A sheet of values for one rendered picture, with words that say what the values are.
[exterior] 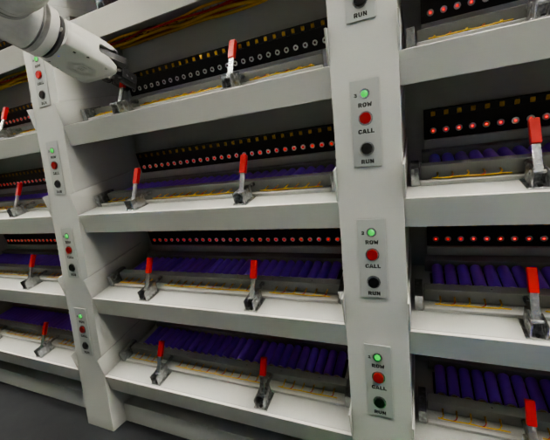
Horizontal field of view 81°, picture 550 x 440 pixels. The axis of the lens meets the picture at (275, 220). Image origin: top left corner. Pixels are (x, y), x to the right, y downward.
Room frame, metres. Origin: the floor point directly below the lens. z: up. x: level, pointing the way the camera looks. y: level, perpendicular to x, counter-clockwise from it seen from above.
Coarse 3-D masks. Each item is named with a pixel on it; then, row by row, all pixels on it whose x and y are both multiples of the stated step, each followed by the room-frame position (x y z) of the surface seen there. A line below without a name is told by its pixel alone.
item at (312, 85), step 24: (240, 72) 0.76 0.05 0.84; (312, 72) 0.51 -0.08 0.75; (144, 96) 0.88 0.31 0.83; (216, 96) 0.58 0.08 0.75; (240, 96) 0.57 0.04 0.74; (264, 96) 0.55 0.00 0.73; (288, 96) 0.54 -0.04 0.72; (312, 96) 0.52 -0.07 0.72; (72, 120) 0.77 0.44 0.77; (96, 120) 0.71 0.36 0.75; (120, 120) 0.68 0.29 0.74; (144, 120) 0.66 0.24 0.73; (168, 120) 0.64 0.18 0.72; (192, 120) 0.62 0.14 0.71; (72, 144) 0.75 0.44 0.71
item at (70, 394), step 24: (24, 384) 0.97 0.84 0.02; (48, 384) 0.91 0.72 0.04; (72, 384) 0.89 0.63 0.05; (144, 408) 0.76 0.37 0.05; (168, 408) 0.75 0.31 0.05; (168, 432) 0.73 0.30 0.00; (192, 432) 0.69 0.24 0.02; (216, 432) 0.67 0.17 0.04; (240, 432) 0.65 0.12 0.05; (264, 432) 0.64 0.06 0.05
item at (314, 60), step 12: (300, 60) 0.59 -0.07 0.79; (312, 60) 0.58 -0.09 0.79; (252, 72) 0.63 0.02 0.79; (264, 72) 0.62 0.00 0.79; (276, 72) 0.60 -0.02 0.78; (204, 84) 0.67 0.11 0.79; (216, 84) 0.66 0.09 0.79; (156, 96) 0.72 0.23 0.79; (168, 96) 0.71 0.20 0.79; (180, 96) 0.68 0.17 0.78; (96, 108) 0.80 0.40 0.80; (108, 108) 0.78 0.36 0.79
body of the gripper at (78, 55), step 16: (64, 32) 0.57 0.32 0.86; (80, 32) 0.59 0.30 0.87; (64, 48) 0.57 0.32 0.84; (80, 48) 0.58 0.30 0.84; (96, 48) 0.61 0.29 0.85; (112, 48) 0.64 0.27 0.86; (64, 64) 0.61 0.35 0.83; (80, 64) 0.61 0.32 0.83; (96, 64) 0.62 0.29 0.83; (112, 64) 0.63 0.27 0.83; (80, 80) 0.67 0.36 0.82
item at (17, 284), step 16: (16, 240) 1.16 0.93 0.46; (32, 240) 1.11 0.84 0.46; (48, 240) 1.08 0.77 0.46; (0, 256) 1.14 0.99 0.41; (16, 256) 1.10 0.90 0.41; (32, 256) 0.89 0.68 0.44; (48, 256) 1.04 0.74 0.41; (0, 272) 1.00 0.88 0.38; (16, 272) 0.99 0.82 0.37; (32, 272) 0.96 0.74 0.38; (48, 272) 0.92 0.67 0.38; (0, 288) 0.91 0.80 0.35; (16, 288) 0.89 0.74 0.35; (32, 288) 0.86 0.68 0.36; (48, 288) 0.85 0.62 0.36; (64, 288) 0.79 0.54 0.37; (32, 304) 0.87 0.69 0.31; (48, 304) 0.83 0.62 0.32; (64, 304) 0.80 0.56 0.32
